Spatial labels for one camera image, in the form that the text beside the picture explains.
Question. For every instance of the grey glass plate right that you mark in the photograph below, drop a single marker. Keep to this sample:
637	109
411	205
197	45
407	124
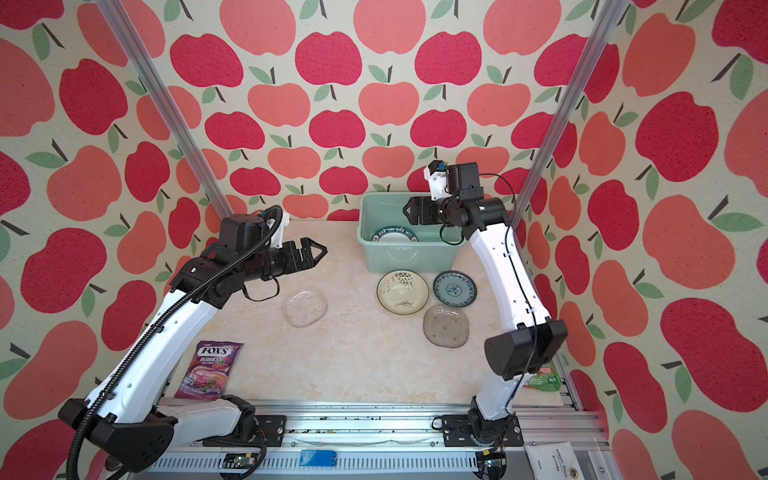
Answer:
445	326

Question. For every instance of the white paper sheet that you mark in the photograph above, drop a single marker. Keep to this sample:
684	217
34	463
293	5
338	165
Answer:
555	461

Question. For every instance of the blue block on rail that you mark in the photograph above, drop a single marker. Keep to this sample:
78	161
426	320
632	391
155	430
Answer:
318	458

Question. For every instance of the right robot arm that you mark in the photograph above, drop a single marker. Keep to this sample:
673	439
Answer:
530	335

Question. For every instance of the cream floral plate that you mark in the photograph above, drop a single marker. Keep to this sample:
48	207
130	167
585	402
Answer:
402	292

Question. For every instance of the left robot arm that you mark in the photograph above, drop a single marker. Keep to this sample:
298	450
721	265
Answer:
122	416

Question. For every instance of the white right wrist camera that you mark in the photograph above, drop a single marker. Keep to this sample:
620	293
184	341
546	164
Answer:
436	175

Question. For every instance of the green snack bag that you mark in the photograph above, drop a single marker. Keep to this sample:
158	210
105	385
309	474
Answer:
547	379

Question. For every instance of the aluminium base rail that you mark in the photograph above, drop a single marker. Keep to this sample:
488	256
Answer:
375	440

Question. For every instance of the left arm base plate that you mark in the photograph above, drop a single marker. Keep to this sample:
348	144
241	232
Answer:
264	431

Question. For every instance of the left aluminium frame post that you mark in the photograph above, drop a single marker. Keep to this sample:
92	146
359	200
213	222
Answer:
131	43

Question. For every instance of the aluminium frame post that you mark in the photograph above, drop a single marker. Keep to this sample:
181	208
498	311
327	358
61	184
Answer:
131	43
601	33

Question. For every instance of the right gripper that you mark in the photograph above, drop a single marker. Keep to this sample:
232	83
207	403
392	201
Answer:
424	213

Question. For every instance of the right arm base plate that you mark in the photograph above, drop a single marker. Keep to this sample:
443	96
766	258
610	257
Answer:
472	430

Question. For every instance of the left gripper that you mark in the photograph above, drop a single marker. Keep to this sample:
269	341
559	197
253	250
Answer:
296	255

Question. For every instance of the right aluminium frame post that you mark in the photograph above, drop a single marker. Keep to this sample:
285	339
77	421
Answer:
601	33

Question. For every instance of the blue patterned small plate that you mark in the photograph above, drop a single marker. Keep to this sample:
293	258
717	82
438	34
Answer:
455	289

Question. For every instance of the green plastic bin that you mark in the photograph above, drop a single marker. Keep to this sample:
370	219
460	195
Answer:
391	243

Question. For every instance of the purple candy bag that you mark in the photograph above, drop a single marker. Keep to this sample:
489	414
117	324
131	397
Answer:
208	373

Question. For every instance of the clear glass plate left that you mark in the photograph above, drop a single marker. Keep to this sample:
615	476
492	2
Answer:
305	307

